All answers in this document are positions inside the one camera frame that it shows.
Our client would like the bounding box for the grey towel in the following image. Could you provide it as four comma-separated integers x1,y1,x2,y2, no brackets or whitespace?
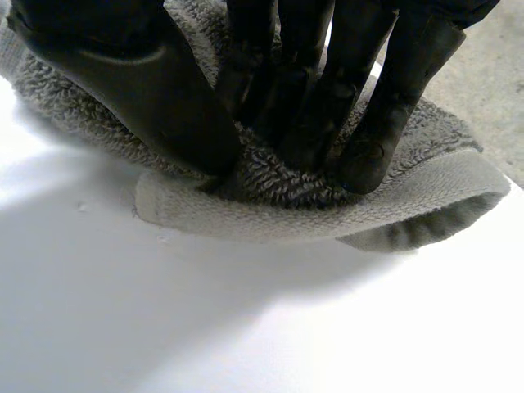
0,0,512,252

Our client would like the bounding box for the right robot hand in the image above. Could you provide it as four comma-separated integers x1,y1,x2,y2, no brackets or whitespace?
7,0,501,196

